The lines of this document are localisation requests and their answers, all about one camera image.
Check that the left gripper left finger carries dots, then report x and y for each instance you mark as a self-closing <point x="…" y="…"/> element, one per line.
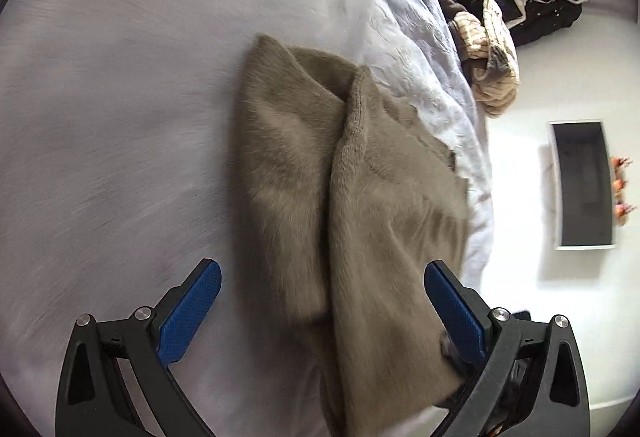
<point x="93" y="398"/>

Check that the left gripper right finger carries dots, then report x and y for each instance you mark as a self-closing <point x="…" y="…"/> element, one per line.
<point x="527" y="379"/>

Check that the tan knit sweater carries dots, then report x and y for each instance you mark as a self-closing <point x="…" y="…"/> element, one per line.
<point x="349" y="198"/>

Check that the black clothes on floor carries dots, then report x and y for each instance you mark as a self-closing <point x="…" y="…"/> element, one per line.
<point x="530" y="20"/>

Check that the grey white storage box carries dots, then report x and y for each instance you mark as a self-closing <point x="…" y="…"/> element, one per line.
<point x="583" y="180"/>

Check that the beige brown striped garment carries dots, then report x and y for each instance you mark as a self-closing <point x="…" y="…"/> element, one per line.
<point x="486" y="51"/>

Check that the lavender quilted bedspread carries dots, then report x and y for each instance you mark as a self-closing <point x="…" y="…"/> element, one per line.
<point x="410" y="51"/>

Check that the lavender plush blanket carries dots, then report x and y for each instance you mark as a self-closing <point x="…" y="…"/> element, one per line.
<point x="116" y="182"/>

